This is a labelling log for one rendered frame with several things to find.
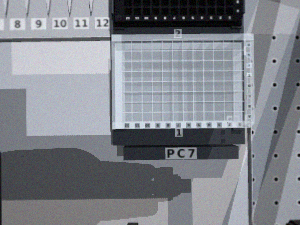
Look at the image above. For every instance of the grey flat base plate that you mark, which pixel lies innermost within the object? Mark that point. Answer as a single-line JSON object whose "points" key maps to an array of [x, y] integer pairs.
{"points": [[276, 132]]}

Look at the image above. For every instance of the black well plate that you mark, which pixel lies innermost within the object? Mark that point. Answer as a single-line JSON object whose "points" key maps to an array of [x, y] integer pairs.
{"points": [[177, 13]]}

